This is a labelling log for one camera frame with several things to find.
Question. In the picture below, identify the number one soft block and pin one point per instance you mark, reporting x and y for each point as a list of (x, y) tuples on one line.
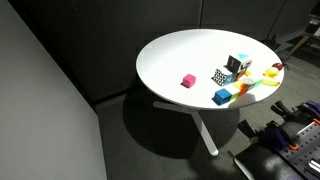
[(238, 63)]

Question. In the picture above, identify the black white patterned soft block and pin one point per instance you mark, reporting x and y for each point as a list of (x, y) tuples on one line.
[(221, 77)]

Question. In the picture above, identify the orange number nine soft block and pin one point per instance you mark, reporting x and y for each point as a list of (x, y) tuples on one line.
[(241, 75)]

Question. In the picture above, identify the pink cube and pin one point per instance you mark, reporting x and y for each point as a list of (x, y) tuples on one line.
[(188, 80)]

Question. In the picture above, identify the white table base legs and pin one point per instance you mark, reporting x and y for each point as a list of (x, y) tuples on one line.
[(200, 125)]

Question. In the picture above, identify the blue cube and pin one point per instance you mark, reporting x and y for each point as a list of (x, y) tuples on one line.
[(222, 96)]

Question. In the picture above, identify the yellow-green cube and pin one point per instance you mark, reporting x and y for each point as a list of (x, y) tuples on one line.
[(235, 90)]

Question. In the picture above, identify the orange cube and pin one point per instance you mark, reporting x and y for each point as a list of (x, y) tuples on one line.
[(243, 87)]

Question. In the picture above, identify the grey cube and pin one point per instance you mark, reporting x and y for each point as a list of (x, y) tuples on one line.
[(249, 81)]

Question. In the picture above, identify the black spring clamp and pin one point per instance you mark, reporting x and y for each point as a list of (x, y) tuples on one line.
[(280, 108), (248, 128)]

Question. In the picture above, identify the green cube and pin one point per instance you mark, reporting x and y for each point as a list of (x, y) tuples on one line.
[(257, 82)]

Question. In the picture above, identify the yellow toy banana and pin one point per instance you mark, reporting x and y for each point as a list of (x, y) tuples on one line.
[(270, 82)]

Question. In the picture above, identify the yellow toy fruit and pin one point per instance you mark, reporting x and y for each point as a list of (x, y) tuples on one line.
[(271, 71)]

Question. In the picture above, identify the dark red toy plum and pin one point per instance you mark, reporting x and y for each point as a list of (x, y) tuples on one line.
[(278, 65)]

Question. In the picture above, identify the purple clamp with orange tip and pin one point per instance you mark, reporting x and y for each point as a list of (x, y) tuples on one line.
[(276, 136)]

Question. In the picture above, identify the wooden furniture leg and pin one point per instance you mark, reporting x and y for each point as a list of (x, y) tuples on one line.
[(300, 44)]

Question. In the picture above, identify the purple spring clamp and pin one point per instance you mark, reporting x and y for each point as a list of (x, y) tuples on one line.
[(311, 106)]

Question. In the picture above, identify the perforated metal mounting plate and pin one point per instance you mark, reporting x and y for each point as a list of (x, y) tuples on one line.
[(301, 148)]

